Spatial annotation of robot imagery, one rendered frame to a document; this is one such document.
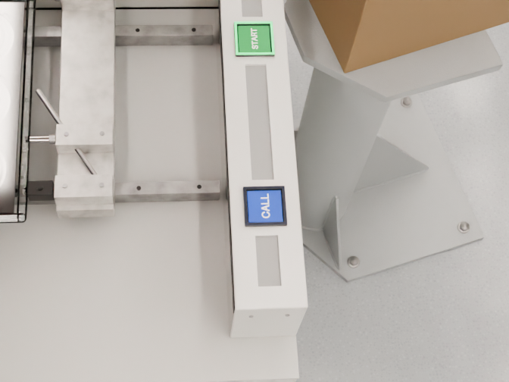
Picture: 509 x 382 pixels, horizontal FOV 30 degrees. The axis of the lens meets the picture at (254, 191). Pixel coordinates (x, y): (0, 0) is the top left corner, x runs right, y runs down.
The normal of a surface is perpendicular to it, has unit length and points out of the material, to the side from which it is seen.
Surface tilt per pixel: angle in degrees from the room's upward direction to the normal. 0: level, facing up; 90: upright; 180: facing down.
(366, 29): 90
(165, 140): 0
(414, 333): 0
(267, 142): 0
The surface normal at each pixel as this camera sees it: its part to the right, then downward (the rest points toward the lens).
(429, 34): 0.36, 0.86
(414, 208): 0.07, -0.40
